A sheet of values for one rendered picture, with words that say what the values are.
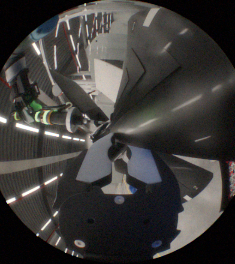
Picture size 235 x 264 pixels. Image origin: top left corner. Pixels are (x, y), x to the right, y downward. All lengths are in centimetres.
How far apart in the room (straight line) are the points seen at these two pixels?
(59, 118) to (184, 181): 39
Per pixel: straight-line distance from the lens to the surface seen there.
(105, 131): 28
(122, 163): 46
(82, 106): 33
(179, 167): 27
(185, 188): 30
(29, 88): 30
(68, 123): 24
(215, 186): 132
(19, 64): 30
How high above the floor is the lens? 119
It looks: 3 degrees down
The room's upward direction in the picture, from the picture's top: 83 degrees counter-clockwise
